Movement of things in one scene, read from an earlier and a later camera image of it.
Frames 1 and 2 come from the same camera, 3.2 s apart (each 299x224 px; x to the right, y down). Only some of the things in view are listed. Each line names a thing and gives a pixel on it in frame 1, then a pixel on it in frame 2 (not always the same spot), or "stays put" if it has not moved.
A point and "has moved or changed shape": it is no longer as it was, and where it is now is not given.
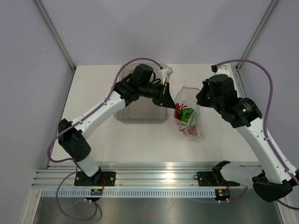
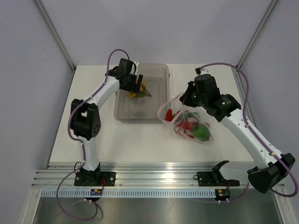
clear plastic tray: [143, 110] stays put
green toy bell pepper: [185, 114] to [201, 132]
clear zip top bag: [187, 112] has moved or changed shape
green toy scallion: [193, 120] to [182, 117]
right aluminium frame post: [256, 34] stays put
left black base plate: [100, 178] stays put
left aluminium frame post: [45, 12] stays put
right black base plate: [212, 178] stays put
